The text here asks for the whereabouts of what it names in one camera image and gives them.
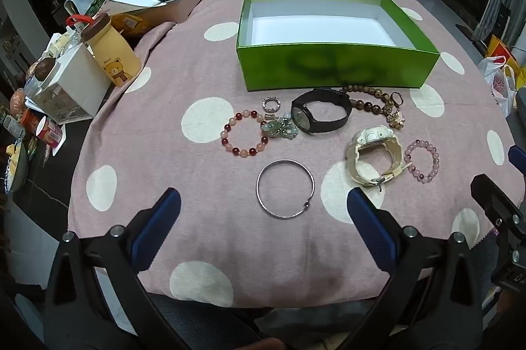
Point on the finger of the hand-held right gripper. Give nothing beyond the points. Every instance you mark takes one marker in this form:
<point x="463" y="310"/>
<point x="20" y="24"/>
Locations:
<point x="517" y="157"/>
<point x="489" y="202"/>

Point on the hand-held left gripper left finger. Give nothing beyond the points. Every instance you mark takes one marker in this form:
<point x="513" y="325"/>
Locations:
<point x="158" y="226"/>

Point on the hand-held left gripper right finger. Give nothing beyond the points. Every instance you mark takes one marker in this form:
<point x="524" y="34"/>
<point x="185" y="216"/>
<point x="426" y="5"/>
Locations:
<point x="370" y="222"/>

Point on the cream wristwatch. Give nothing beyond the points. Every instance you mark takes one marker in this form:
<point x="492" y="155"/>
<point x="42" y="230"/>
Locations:
<point x="361" y="165"/>

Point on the gold pearl flower clip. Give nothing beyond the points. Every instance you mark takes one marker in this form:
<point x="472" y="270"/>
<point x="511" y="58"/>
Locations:
<point x="396" y="120"/>

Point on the silver bangle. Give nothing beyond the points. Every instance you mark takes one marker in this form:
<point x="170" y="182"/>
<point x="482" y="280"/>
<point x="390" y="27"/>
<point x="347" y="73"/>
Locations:
<point x="258" y="189"/>

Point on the black wristwatch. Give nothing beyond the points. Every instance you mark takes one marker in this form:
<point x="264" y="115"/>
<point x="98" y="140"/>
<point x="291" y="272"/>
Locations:
<point x="302" y="116"/>

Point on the green cardboard box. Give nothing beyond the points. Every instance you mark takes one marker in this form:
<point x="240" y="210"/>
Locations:
<point x="328" y="62"/>

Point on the pink polka-dot tablecloth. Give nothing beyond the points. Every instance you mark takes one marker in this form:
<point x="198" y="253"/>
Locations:
<point x="164" y="153"/>

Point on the white plastic bag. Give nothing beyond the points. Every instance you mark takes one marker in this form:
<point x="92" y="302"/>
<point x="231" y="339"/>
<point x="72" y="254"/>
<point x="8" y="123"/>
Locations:
<point x="499" y="83"/>

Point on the yellow paper bag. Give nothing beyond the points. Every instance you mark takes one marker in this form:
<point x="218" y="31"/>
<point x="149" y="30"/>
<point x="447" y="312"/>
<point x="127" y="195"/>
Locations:
<point x="499" y="48"/>

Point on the green jade pendant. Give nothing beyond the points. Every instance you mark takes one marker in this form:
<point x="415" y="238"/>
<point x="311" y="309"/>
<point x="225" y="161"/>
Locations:
<point x="273" y="127"/>

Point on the red snack can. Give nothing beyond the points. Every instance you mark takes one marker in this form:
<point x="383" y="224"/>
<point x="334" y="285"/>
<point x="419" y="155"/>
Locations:
<point x="45" y="128"/>

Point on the bowl of food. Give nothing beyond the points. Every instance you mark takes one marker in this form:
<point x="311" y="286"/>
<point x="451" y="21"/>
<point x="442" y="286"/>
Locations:
<point x="14" y="165"/>

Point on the white drawer organizer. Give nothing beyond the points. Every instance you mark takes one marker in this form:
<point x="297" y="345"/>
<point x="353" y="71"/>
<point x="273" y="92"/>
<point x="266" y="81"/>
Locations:
<point x="82" y="83"/>

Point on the yellow bear bottle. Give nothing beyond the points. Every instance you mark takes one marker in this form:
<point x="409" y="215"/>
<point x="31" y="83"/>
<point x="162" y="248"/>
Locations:
<point x="117" y="58"/>

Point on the brown round object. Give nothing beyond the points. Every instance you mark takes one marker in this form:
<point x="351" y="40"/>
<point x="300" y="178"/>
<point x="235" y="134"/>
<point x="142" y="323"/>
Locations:
<point x="43" y="68"/>

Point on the yellow snack packet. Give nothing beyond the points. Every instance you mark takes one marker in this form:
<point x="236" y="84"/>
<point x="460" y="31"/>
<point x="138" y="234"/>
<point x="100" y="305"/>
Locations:
<point x="127" y="25"/>

